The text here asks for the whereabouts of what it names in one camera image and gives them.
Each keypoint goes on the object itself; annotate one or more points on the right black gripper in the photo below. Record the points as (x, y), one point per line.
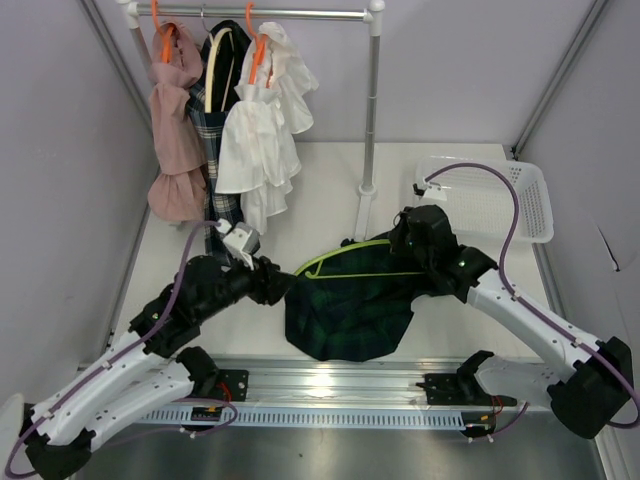
(398, 246)

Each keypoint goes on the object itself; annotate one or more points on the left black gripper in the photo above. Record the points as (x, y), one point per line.
(269, 283)

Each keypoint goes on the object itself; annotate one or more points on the green plastic hanger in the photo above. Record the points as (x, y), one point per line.
(362, 260)

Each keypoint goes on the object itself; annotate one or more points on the green plaid skirt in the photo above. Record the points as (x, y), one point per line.
(352, 320)

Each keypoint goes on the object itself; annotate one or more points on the white ruffled skirt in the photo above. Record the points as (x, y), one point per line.
(258, 154)

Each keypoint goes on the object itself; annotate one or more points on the orange plastic hanger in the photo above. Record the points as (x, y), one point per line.
(260, 45)

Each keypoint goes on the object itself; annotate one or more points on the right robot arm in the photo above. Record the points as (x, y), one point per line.
(582, 379)

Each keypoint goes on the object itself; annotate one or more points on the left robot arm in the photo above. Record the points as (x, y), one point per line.
(149, 366)

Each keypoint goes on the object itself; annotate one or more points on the pink skirt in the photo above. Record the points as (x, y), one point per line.
(179, 191)

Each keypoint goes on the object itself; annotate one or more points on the navy plaid skirt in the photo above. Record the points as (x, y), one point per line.
(211, 99)

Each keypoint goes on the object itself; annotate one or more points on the orange hanger with pink skirt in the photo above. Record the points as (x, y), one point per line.
(165, 31)

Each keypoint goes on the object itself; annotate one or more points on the white plastic basket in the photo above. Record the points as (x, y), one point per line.
(480, 195)

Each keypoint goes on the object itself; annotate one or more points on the metal clothes rack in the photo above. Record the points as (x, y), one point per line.
(372, 16)

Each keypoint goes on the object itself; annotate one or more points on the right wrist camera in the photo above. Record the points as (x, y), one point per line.
(429, 191)

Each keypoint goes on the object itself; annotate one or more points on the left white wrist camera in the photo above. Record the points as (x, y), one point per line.
(241, 241)

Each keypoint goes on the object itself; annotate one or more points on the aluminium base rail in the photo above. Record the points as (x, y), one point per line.
(392, 381)

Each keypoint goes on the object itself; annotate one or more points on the left black mount plate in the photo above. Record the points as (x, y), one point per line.
(226, 385)

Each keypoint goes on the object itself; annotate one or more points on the black mount plate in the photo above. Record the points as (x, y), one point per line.
(226, 385)
(443, 389)

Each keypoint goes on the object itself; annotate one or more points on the right black mount plate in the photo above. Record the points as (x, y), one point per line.
(443, 389)

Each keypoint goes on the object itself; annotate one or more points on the slotted cable duct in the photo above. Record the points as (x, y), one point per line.
(308, 418)

